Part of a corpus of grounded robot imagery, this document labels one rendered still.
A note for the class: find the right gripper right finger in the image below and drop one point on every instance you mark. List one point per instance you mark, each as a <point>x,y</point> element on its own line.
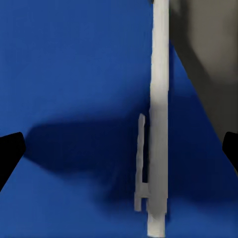
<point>230,148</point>

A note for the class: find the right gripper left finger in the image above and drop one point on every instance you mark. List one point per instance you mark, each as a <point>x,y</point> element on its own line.
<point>12,148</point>

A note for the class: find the swivel chair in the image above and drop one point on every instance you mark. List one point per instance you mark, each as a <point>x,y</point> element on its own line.
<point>204,34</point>

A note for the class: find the folder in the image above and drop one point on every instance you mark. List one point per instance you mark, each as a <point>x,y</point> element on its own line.
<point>74,77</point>

